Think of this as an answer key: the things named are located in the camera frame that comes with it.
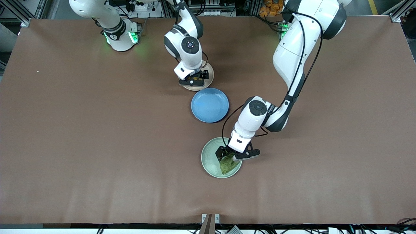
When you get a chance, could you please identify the pale green round plate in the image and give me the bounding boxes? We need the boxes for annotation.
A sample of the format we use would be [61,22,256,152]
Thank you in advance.
[201,137,243,179]

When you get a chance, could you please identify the green lettuce leaf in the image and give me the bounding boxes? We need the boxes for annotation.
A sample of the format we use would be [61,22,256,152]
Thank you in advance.
[219,153,241,176]

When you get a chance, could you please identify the beige round plate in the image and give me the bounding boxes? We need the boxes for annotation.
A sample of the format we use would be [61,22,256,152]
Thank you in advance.
[181,61,215,91]

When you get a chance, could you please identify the blue round plate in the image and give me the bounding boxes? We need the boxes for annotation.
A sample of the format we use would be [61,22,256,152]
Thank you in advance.
[191,88,229,123]

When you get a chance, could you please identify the white terminal block rack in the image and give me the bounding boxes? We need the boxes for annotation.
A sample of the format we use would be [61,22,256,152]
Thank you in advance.
[188,0,236,17]

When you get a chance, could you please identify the white power strip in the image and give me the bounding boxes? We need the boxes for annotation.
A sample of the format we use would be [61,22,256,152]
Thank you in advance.
[125,0,163,18]

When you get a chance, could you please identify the orange snack bag pile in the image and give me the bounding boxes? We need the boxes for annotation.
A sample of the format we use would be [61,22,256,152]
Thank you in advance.
[259,0,286,17]

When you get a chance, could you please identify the brown table cover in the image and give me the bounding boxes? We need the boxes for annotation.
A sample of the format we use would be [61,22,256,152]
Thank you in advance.
[0,16,416,225]

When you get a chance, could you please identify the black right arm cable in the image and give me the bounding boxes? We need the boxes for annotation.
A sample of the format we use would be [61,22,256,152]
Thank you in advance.
[174,0,209,70]

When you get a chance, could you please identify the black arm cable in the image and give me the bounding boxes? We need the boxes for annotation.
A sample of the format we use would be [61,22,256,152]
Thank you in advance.
[222,11,324,148]
[174,0,209,70]

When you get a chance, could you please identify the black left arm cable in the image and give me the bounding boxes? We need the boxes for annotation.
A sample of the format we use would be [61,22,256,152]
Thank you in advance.
[222,11,324,148]

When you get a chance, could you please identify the brown upright post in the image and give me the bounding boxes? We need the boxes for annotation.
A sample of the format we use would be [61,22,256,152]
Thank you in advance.
[199,214,213,234]

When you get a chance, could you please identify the aluminium frame profile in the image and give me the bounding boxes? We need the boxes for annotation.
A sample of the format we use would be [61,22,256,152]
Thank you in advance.
[388,3,410,23]
[6,0,31,27]

